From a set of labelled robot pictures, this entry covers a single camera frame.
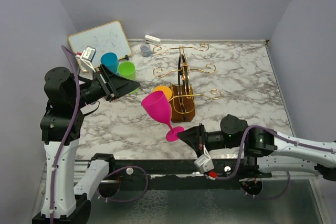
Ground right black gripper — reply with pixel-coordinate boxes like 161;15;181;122
176;122;243;158

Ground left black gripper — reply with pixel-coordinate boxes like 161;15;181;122
71;62;141;107

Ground green plastic wine glass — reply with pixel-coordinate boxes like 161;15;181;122
118;61;136;81

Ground blue plastic wine glass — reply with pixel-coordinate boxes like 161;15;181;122
100;52;119;75

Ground magenta plastic wine glass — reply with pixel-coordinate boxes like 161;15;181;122
141;90;184;142

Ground yellow plastic wine glass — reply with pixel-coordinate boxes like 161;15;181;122
153;86;172;100

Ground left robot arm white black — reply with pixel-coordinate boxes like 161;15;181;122
32;65;140;223

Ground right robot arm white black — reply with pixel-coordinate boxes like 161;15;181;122
177;114;335;181

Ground white whiteboard eraser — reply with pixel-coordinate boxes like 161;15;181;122
144;35;161;46

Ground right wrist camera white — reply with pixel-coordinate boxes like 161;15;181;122
194;145;217;180

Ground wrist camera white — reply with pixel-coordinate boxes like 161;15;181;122
194;145;217;180
76;46;96;74

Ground gold wire wine glass rack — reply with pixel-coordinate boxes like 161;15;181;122
153;42;222;123

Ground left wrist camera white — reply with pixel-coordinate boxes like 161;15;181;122
76;46;96;74

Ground small whiteboard gold frame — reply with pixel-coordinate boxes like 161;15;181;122
68;20;132;67

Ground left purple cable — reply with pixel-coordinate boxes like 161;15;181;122
48;45;149;224

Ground purple cable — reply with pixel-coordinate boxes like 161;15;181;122
48;45;149;224
212;125;336;200

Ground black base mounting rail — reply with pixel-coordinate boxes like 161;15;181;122
98;159;271;195

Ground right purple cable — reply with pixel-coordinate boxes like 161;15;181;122
212;125;336;200

